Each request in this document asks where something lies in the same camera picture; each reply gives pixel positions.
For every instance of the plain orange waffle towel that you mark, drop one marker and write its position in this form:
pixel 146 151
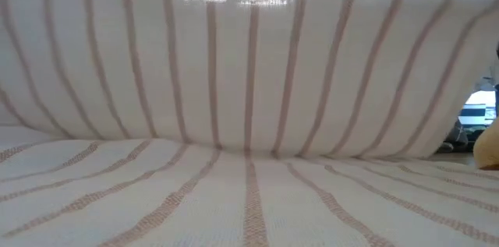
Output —
pixel 487 149

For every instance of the white towel with pink stripes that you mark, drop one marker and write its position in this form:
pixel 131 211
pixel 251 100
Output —
pixel 234 83

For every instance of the white blue striped bin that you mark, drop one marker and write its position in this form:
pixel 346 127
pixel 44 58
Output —
pixel 473 111

